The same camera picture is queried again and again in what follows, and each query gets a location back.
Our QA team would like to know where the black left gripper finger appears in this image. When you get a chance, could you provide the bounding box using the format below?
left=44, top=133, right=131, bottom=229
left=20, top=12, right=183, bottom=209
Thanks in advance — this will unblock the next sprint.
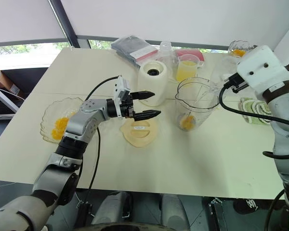
left=131, top=90, right=156, bottom=101
left=133, top=109, right=162, bottom=122

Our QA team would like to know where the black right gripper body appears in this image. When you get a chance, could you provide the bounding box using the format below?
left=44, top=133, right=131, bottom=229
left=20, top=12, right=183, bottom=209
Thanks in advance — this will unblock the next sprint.
left=223, top=72, right=250, bottom=93

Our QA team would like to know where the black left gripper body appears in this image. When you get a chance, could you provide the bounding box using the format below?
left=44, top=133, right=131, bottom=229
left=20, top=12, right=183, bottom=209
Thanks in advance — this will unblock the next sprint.
left=120, top=92, right=138, bottom=119

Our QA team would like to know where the cream blender base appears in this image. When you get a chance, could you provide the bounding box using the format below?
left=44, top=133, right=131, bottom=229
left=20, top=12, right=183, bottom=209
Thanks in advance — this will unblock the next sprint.
left=137, top=60, right=169, bottom=107

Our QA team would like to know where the cream blender lid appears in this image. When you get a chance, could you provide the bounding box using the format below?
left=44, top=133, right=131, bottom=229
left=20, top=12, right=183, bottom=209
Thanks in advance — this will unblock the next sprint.
left=119, top=118, right=158, bottom=148

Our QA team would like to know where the green and white cloth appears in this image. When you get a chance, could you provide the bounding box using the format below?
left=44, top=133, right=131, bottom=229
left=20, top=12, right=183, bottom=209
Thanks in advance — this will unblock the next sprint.
left=239, top=97, right=273, bottom=126

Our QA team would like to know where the small rippled glass bowl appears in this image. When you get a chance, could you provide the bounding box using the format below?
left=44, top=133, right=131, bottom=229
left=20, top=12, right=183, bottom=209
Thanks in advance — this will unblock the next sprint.
left=228, top=40, right=258, bottom=59

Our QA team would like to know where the clear blender jar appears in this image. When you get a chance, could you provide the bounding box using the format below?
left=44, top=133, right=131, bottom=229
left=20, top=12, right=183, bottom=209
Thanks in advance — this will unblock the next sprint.
left=175, top=77, right=221, bottom=132

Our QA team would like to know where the clear plastic bottle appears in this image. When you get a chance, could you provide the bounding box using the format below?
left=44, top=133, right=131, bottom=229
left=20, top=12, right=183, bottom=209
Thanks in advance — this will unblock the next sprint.
left=158, top=40, right=178, bottom=71

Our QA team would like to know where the grey cloth in plastic bag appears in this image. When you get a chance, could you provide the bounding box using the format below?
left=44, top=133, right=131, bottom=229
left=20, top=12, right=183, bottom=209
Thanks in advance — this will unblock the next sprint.
left=110, top=35, right=160, bottom=69

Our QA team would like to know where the measuring cup with yellow juice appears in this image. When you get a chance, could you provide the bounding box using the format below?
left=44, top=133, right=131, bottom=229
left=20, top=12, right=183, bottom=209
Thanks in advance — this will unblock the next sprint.
left=175, top=53, right=205, bottom=83

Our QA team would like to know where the red flat packet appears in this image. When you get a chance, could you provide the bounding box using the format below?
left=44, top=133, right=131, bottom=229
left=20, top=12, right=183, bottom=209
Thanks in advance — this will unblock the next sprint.
left=174, top=49, right=206, bottom=68

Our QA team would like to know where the wavy clear glass bowl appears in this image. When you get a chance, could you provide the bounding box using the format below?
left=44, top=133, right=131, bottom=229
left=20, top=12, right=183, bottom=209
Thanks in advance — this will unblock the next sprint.
left=39, top=96, right=84, bottom=144

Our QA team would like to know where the grey rounded shape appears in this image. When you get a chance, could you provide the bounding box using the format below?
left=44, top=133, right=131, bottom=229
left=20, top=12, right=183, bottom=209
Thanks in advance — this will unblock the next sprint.
left=91, top=192, right=131, bottom=225

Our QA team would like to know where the black metal stand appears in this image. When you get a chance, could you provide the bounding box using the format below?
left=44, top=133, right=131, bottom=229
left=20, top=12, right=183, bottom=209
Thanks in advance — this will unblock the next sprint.
left=74, top=201, right=92, bottom=227
left=206, top=197, right=225, bottom=231

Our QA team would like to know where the black shoe with white print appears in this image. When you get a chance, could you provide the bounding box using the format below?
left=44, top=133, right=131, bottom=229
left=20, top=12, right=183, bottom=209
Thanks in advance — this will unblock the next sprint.
left=233, top=198, right=284, bottom=215

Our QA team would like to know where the brown cardboard box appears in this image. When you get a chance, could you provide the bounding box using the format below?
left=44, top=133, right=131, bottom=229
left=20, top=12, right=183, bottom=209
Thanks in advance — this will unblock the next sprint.
left=0, top=61, right=22, bottom=97

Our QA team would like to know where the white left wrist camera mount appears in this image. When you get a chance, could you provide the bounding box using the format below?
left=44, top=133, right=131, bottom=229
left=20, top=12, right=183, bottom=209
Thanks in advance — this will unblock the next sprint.
left=113, top=75, right=131, bottom=120

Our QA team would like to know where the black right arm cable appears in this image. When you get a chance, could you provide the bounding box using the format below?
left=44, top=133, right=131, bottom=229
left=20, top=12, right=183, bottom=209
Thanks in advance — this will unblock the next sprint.
left=219, top=84, right=289, bottom=231

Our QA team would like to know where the black window frame post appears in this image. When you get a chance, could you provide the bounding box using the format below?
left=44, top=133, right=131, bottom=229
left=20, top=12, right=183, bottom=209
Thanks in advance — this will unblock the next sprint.
left=47, top=0, right=80, bottom=48

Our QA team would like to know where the white metal frame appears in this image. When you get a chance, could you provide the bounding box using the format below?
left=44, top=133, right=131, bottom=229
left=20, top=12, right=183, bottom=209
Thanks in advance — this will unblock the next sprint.
left=0, top=84, right=18, bottom=121

